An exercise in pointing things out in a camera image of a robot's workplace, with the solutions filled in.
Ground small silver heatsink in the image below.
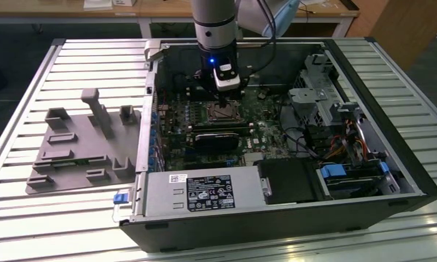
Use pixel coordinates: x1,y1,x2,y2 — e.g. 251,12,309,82
243,153,265,166

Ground CPU socket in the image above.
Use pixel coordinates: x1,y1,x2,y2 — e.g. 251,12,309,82
202,101,241,123

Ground wooden cabinet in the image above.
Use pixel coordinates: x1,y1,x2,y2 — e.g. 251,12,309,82
345,0,437,72

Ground blue disk carrier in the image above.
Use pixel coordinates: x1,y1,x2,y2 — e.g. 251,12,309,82
318,162,391,178

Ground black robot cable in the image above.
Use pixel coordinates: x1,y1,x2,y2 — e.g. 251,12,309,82
245,0,279,75

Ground grey power supply unit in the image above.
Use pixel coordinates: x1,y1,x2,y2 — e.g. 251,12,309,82
143,166,269,217

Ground black drive bay box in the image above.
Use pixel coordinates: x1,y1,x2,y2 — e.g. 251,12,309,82
255,158,330,205

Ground grey metal disk bay cage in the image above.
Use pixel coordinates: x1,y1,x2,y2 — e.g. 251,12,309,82
286,53,361,127

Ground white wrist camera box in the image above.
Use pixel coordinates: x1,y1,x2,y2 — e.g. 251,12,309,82
213,63,241,91

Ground black cable inside case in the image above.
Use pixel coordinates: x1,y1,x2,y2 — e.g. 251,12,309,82
279,126,322,159

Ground black RAM sticks pair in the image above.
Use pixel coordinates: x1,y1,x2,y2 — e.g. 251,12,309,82
190,122,251,134

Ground grey plastic parts rack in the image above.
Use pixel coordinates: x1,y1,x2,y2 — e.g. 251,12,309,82
25,88,142,195

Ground black open PC case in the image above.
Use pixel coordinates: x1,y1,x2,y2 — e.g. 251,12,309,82
118,37,437,253

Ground white cardboard box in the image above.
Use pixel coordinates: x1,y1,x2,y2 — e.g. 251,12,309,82
82,0,114,11

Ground yellow red wire bundle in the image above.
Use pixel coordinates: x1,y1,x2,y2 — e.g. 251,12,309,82
326,117,369,164

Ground black label sticker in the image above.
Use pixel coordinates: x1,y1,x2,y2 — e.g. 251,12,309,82
185,174,234,212

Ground blue case latch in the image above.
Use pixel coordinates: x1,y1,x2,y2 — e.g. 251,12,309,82
113,190,130,204

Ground wooden desk white legs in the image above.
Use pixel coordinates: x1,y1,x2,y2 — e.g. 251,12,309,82
0,0,361,39

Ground black graphics card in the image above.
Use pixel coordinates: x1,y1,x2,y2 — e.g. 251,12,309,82
190,131,239,153

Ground green motherboard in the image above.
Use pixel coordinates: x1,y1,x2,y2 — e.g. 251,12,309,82
155,90,295,171

